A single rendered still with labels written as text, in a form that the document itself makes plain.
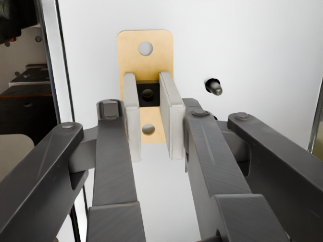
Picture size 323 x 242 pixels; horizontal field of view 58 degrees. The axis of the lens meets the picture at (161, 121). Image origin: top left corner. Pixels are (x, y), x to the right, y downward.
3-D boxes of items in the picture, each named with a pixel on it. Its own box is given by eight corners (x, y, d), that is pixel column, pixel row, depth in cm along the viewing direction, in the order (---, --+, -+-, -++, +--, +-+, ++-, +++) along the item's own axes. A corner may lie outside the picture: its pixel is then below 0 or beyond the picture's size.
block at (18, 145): (10, 63, 49) (-125, 139, 23) (82, 61, 50) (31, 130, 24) (19, 104, 52) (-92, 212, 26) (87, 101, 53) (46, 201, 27)
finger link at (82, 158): (128, 170, 13) (57, 175, 12) (126, 124, 17) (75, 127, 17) (125, 139, 12) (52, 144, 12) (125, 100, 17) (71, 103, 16)
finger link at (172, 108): (169, 105, 14) (185, 105, 14) (158, 71, 20) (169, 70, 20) (169, 161, 15) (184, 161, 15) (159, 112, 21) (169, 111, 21)
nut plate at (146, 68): (116, 30, 19) (115, 32, 18) (173, 29, 20) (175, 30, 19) (124, 143, 23) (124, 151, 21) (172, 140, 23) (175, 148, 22)
